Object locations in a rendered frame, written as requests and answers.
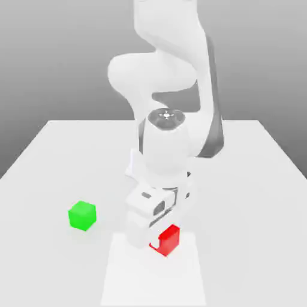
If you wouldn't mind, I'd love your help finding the small green cube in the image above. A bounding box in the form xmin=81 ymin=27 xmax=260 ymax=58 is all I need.
xmin=68 ymin=200 xmax=97 ymax=232

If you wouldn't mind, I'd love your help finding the small red cube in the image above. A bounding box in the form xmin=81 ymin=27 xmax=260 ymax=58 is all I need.
xmin=148 ymin=224 xmax=180 ymax=257

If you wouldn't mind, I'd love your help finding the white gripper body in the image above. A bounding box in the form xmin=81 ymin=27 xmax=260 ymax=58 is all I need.
xmin=125 ymin=207 xmax=179 ymax=250

